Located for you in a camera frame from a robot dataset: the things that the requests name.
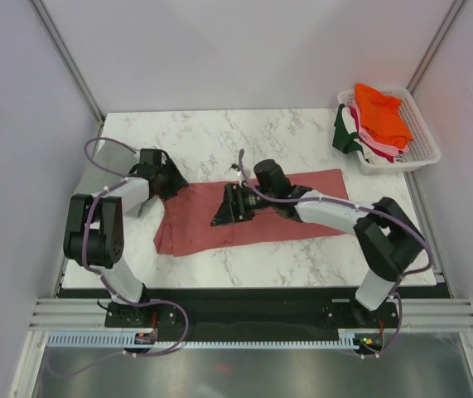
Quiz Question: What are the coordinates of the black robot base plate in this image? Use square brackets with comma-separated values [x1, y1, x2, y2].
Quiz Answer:
[57, 284, 398, 343]

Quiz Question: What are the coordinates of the light pink t shirt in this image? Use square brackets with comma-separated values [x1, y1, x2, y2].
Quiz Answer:
[350, 101, 409, 158]

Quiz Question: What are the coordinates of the aluminium frame post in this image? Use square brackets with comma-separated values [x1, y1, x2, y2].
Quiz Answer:
[28, 0, 105, 126]
[407, 0, 468, 95]

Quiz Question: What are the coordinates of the folded grey t shirt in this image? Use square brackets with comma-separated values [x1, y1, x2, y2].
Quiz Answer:
[79, 138, 167, 218]

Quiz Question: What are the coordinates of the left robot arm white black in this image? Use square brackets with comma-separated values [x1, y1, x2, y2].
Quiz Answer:
[63, 148, 189, 328]

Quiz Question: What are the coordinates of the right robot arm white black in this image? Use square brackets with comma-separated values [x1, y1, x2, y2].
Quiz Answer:
[210, 159, 426, 327]

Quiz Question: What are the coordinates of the white plastic laundry basket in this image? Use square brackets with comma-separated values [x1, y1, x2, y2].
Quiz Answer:
[337, 87, 441, 175]

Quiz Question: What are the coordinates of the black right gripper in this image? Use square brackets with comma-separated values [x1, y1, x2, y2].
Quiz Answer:
[211, 182, 276, 226]

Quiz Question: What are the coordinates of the orange t shirt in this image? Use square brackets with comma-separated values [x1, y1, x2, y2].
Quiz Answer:
[355, 83, 413, 150]

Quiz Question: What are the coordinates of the right aluminium frame post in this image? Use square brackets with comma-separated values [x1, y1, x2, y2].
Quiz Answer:
[407, 0, 468, 95]

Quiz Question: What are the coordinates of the magenta red t shirt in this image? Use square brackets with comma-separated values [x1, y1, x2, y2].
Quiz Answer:
[350, 106, 398, 164]

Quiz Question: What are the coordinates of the dark green white garment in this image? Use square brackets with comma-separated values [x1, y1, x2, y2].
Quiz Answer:
[332, 104, 363, 154]

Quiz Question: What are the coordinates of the salmon pink t shirt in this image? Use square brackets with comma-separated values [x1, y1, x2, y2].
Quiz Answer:
[153, 181, 343, 257]

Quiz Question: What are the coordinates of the left aluminium frame post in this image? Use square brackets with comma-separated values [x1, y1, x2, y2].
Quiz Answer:
[28, 0, 105, 126]

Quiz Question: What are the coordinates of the white slotted cable duct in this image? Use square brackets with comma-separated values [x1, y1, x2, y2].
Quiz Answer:
[46, 330, 373, 350]

